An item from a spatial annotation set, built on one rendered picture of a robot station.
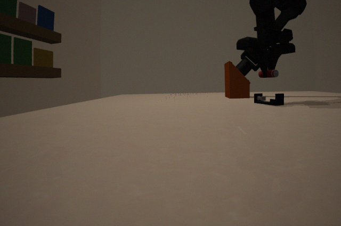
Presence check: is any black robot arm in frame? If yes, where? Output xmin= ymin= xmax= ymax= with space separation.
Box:
xmin=236 ymin=0 xmax=307 ymax=76

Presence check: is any red cylindrical battery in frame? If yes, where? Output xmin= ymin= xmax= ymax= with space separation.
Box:
xmin=258 ymin=70 xmax=279 ymax=78

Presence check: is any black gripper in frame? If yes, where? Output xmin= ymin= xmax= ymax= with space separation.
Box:
xmin=236 ymin=20 xmax=295 ymax=76

